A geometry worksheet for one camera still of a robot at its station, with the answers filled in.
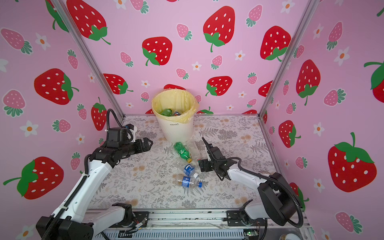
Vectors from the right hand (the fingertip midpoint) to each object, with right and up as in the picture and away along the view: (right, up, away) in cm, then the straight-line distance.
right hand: (204, 162), depth 88 cm
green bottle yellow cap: (-24, +31, +9) cm, 40 cm away
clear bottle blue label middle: (-9, -4, -3) cm, 10 cm away
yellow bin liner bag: (-19, +40, +13) cm, 46 cm away
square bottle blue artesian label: (-17, +30, +7) cm, 35 cm away
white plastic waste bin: (-17, +18, +4) cm, 25 cm away
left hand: (-31, +13, -11) cm, 36 cm away
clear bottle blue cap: (-10, -9, -7) cm, 15 cm away
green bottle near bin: (-13, +6, +5) cm, 15 cm away
